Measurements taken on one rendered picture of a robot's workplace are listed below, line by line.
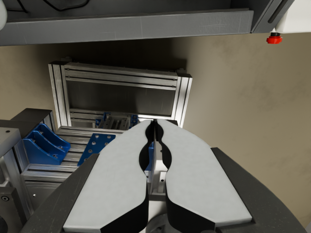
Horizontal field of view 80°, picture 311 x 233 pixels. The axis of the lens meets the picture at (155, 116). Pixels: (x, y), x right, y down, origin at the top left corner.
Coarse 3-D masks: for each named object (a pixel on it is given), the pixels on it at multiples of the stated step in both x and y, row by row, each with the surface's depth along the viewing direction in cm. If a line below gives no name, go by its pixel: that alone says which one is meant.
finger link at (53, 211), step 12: (96, 156) 9; (84, 168) 9; (72, 180) 8; (84, 180) 8; (60, 192) 7; (72, 192) 7; (48, 204) 7; (60, 204) 7; (72, 204) 7; (36, 216) 7; (48, 216) 6; (60, 216) 6; (24, 228) 6; (36, 228) 6; (48, 228) 6; (60, 228) 6
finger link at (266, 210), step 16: (224, 160) 9; (240, 176) 8; (240, 192) 7; (256, 192) 7; (272, 192) 7; (256, 208) 6; (272, 208) 6; (240, 224) 6; (256, 224) 6; (272, 224) 6; (288, 224) 6
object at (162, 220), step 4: (160, 216) 46; (164, 216) 45; (152, 220) 47; (156, 220) 46; (160, 220) 45; (164, 220) 45; (148, 224) 47; (152, 224) 46; (156, 224) 45; (160, 224) 44; (164, 224) 44; (168, 224) 44; (148, 228) 46; (152, 228) 45; (156, 228) 45; (160, 228) 45; (164, 228) 43; (168, 228) 43; (172, 228) 43; (148, 232) 46; (152, 232) 45; (156, 232) 45; (160, 232) 45; (164, 232) 43; (168, 232) 42; (172, 232) 42; (176, 232) 42; (180, 232) 42
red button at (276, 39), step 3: (273, 33) 49; (276, 33) 49; (279, 33) 49; (270, 36) 50; (273, 36) 49; (276, 36) 49; (279, 36) 49; (267, 39) 50; (270, 39) 49; (273, 39) 49; (276, 39) 49; (279, 39) 49; (267, 42) 51; (270, 42) 50; (273, 42) 49; (276, 42) 49; (279, 42) 50
